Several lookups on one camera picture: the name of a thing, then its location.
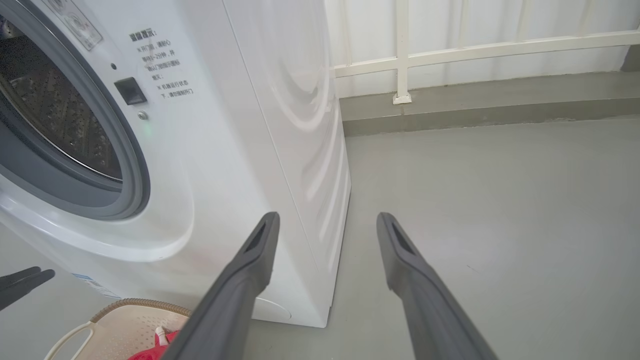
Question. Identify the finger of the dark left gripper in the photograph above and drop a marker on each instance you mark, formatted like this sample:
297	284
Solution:
17	277
25	287

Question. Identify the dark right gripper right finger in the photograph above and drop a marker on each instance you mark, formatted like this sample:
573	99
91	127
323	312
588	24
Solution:
435	325

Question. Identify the grey warning sticker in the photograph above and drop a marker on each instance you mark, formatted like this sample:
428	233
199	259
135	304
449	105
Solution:
75	25

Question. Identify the red garment wide white panels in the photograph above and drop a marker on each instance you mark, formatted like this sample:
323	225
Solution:
150	354

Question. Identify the cream perforated laundry basket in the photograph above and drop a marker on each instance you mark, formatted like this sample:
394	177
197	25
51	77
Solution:
125	325

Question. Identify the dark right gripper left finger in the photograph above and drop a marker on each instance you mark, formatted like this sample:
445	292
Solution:
225	310

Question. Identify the white washing machine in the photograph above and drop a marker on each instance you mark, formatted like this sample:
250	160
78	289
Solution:
225	150

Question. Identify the white metal railing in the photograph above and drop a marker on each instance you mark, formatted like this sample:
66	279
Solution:
402	50

